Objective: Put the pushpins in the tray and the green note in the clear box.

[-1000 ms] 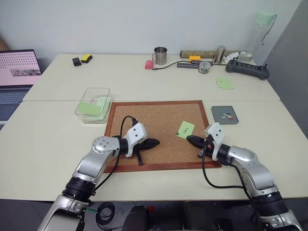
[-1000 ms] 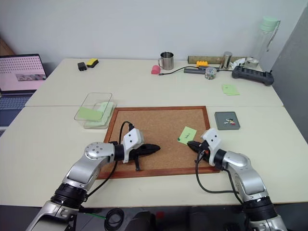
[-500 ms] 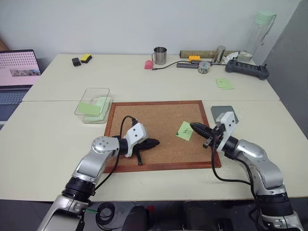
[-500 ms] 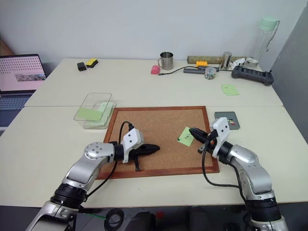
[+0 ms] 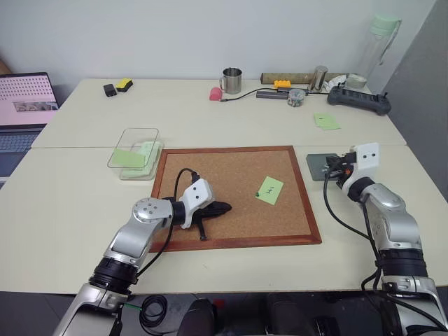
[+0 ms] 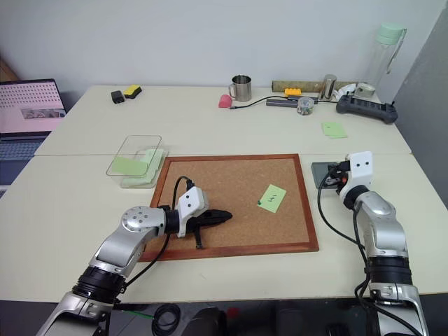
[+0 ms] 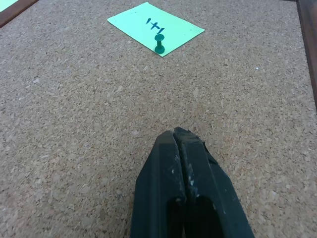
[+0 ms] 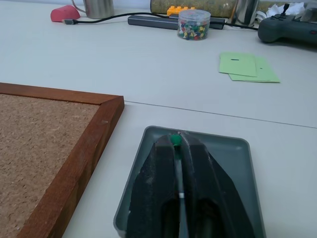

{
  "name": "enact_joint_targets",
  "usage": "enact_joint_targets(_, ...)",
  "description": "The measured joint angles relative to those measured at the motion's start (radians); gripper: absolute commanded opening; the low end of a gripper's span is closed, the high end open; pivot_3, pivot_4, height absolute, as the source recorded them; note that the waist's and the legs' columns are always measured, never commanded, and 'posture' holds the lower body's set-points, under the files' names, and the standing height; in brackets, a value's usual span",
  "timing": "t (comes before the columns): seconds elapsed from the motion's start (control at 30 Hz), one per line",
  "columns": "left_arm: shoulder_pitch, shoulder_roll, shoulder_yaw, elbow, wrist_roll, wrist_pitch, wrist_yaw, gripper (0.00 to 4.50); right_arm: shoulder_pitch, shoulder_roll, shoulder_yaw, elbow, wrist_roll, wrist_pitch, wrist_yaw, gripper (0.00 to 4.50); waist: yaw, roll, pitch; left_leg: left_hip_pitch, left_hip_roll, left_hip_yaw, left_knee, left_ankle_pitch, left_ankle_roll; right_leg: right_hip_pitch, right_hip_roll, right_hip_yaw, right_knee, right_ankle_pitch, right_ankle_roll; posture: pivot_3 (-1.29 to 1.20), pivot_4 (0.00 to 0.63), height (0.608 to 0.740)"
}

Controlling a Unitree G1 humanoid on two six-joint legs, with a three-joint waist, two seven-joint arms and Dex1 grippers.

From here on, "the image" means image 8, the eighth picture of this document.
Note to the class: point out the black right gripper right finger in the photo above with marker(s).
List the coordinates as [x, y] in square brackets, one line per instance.
[215, 198]

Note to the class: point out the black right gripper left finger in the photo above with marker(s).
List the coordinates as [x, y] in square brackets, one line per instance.
[148, 193]

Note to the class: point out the green pushpin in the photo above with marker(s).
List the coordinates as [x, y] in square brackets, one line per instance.
[176, 140]

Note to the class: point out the grey plastic tray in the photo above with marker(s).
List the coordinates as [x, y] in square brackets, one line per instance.
[232, 158]

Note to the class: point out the green paper note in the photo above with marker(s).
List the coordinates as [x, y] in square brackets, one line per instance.
[266, 73]
[238, 64]

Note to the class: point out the clear jar of pushpins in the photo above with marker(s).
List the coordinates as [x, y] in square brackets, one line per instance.
[193, 26]

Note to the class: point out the wood-framed cork board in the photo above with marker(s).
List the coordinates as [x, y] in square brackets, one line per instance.
[44, 138]

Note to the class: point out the dark grey usb hub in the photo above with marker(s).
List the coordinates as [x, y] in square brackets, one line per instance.
[153, 20]

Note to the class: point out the dark grey remote controller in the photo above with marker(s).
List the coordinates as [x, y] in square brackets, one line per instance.
[287, 31]

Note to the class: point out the orange toy brick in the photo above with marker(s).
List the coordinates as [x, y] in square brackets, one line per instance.
[177, 10]

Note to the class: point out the steel cup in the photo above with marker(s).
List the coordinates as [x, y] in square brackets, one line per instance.
[246, 12]

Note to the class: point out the steel mug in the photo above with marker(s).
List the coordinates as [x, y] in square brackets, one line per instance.
[97, 8]

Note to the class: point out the speckled cork roll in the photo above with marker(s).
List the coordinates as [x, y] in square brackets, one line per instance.
[193, 5]

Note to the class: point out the crumpled white paper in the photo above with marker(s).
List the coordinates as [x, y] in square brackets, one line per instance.
[277, 11]

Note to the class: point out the red computer mouse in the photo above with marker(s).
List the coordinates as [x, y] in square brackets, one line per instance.
[65, 13]

